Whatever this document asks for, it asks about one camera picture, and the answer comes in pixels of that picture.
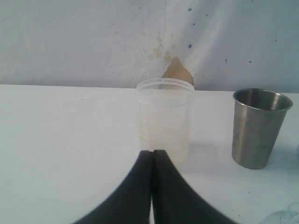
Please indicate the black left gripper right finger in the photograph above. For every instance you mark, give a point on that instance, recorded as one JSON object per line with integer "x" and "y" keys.
{"x": 174, "y": 201}

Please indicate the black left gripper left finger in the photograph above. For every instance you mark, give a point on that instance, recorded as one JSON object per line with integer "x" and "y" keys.
{"x": 131, "y": 201}

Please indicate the stainless steel cup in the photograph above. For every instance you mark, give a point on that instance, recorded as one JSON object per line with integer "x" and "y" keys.
{"x": 258, "y": 117}

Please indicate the clear plastic shaker lid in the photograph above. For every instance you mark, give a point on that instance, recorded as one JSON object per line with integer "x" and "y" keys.
{"x": 288, "y": 216}

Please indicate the translucent plastic container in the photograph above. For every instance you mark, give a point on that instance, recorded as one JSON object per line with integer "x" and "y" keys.
{"x": 164, "y": 113}

